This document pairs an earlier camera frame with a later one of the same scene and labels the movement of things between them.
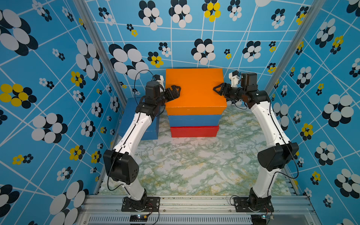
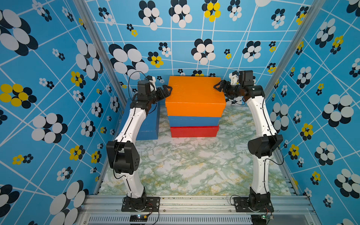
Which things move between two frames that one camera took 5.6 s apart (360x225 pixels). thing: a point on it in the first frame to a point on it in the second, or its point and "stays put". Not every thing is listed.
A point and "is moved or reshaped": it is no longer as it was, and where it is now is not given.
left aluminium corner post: (102, 48) stays put
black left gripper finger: (175, 93) to (164, 95)
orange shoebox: (197, 96) is moved or reshaped
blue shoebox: (196, 120) stays put
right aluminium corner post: (315, 8) stays put
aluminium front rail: (292, 210) stays put
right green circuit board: (260, 219) stays put
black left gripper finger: (176, 90) to (167, 89)
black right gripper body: (231, 93) stays put
